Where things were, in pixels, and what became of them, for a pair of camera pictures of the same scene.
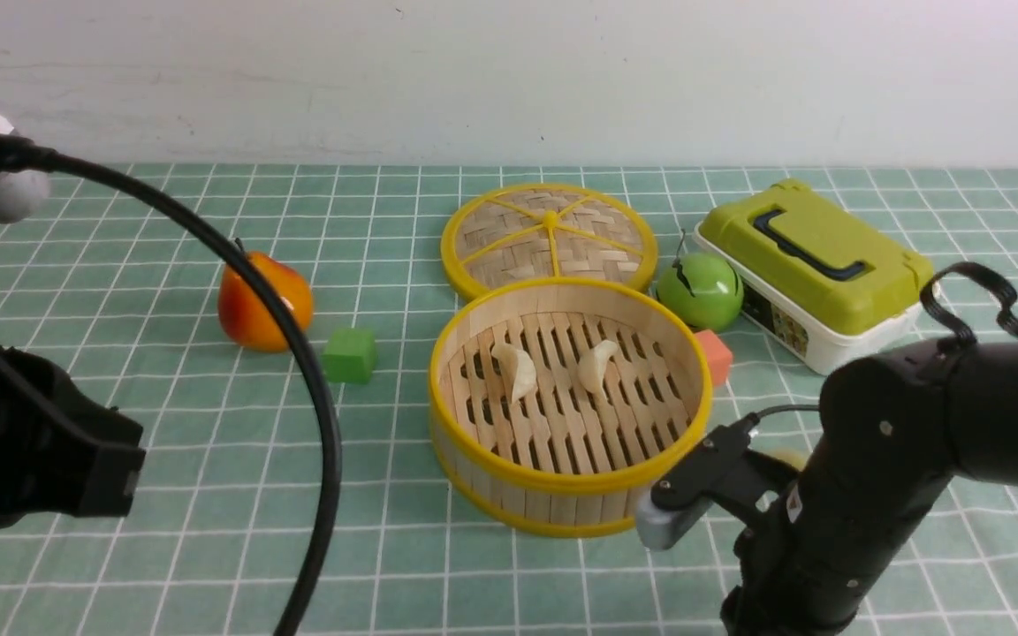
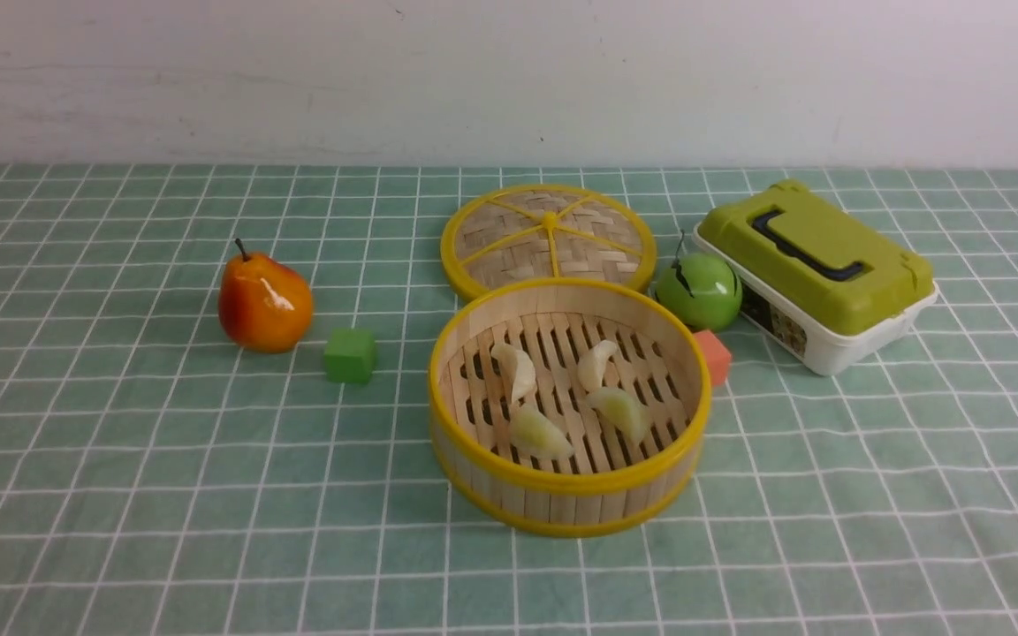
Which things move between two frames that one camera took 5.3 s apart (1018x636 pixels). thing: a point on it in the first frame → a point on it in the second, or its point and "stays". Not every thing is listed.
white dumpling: x=520 y=369 stays
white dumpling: x=592 y=367 stays
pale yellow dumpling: x=797 y=458 → x=623 y=409
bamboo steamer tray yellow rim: x=556 y=403 stays
